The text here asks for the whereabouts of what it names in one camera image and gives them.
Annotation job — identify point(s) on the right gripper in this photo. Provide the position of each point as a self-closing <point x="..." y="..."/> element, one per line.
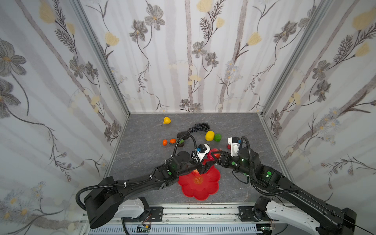
<point x="224" y="157"/>

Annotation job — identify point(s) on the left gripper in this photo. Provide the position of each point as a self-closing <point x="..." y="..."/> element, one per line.
<point x="202" y="164"/>

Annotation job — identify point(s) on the dark avocado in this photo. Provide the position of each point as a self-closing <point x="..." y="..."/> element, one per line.
<point x="182" y="134"/>

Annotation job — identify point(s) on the red flower-shaped bowl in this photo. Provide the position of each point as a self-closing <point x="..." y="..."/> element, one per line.
<point x="201" y="187"/>

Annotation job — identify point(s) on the dark red raspberry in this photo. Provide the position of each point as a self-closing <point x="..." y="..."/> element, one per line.
<point x="214" y="154"/>

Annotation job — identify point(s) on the red apple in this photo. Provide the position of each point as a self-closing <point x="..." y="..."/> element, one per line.
<point x="196" y="173"/>

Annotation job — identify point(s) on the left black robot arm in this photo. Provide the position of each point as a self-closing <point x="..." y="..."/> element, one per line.
<point x="101" y="202"/>

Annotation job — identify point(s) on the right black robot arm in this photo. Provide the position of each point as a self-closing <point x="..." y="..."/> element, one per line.
<point x="281" y="199"/>

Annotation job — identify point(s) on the dark mangosteen green top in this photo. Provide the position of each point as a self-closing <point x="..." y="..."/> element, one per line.
<point x="181" y="143"/>

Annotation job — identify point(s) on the green pepper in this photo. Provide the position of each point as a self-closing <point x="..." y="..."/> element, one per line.
<point x="217" y="137"/>

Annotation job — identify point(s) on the yellow lemon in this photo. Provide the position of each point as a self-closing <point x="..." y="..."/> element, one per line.
<point x="209" y="136"/>

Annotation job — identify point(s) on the black grape bunch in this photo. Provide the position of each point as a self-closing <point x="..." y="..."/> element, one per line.
<point x="199" y="127"/>

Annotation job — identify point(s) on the small yellow pear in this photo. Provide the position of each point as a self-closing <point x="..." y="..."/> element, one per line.
<point x="166" y="120"/>

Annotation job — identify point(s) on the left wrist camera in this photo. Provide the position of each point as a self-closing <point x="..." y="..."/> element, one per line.
<point x="200" y="152"/>

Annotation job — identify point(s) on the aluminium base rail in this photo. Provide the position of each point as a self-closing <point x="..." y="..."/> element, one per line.
<point x="194" y="214"/>

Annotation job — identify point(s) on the white vented cable duct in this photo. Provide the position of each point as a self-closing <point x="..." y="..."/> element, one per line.
<point x="200" y="229"/>

